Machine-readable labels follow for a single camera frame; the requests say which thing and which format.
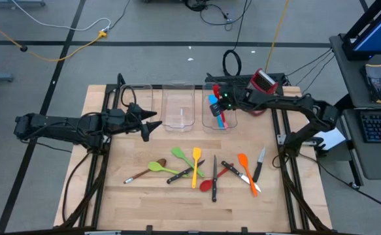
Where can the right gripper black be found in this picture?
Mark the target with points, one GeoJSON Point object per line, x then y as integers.
{"type": "Point", "coordinates": [232, 98]}

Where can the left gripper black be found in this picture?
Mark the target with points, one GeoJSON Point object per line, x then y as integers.
{"type": "Point", "coordinates": [125, 122]}

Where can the blue silicone spatula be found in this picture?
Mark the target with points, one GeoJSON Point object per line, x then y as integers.
{"type": "Point", "coordinates": [212, 99]}

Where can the pink silicone spatula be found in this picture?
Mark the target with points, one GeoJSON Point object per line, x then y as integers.
{"type": "Point", "coordinates": [225, 122]}

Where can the brown wooden spoon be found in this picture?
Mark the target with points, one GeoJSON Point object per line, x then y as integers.
{"type": "Point", "coordinates": [161, 162]}

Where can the lime green silicone spoon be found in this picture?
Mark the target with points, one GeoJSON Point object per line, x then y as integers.
{"type": "Point", "coordinates": [155, 166]}

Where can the green silicone spatula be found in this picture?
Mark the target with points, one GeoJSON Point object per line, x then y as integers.
{"type": "Point", "coordinates": [178, 152]}

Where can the yellow silicone spatula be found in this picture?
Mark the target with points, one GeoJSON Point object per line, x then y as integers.
{"type": "Point", "coordinates": [196, 153]}

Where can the orange silicone spatula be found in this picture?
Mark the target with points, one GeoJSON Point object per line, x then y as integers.
{"type": "Point", "coordinates": [243, 160]}

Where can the slim black steak knife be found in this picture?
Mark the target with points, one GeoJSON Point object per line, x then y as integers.
{"type": "Point", "coordinates": [177, 178]}

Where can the short black paring knife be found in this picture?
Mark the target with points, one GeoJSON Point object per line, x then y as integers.
{"type": "Point", "coordinates": [257, 173]}

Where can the red silicone spoon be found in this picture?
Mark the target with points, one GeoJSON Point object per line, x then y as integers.
{"type": "Point", "coordinates": [206, 186]}

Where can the long narrow-bladed black knife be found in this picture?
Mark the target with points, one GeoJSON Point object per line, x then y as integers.
{"type": "Point", "coordinates": [215, 192]}

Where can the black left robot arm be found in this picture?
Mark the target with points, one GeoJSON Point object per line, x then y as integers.
{"type": "Point", "coordinates": [56, 129]}

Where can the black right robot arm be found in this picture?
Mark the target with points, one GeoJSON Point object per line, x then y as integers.
{"type": "Point", "coordinates": [324, 114]}

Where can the clear plastic bin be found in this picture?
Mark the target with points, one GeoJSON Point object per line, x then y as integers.
{"type": "Point", "coordinates": [144, 98]}
{"type": "Point", "coordinates": [177, 107]}
{"type": "Point", "coordinates": [206, 124]}

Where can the black power strip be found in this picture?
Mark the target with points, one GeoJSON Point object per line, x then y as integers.
{"type": "Point", "coordinates": [242, 80]}

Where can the white paper sheet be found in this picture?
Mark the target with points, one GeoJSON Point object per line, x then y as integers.
{"type": "Point", "coordinates": [332, 138]}

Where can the grey side desk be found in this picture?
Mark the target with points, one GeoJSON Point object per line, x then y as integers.
{"type": "Point", "coordinates": [350, 81]}

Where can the pair of grey work gloves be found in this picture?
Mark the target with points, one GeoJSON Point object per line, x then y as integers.
{"type": "Point", "coordinates": [374, 81]}

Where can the black backlit keyboard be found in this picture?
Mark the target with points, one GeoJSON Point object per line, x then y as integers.
{"type": "Point", "coordinates": [379, 127]}

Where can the grey metal cart base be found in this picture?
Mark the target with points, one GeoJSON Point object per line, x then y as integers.
{"type": "Point", "coordinates": [13, 3]}

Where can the black computer monitor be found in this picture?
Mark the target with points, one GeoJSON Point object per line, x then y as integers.
{"type": "Point", "coordinates": [379, 32]}

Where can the black aluminium table frame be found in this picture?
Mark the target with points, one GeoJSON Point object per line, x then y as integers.
{"type": "Point", "coordinates": [102, 182]}

